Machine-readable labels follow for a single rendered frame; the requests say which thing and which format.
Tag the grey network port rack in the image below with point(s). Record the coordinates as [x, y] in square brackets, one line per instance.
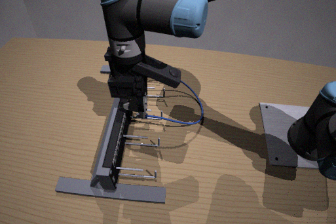
[108, 164]

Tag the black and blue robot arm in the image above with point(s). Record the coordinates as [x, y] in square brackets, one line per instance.
[187, 18]

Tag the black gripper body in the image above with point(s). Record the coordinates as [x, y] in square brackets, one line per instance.
[122, 81]

